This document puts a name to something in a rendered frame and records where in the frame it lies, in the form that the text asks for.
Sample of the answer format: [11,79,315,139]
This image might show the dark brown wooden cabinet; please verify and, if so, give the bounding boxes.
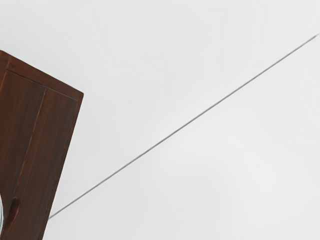
[0,49,85,240]

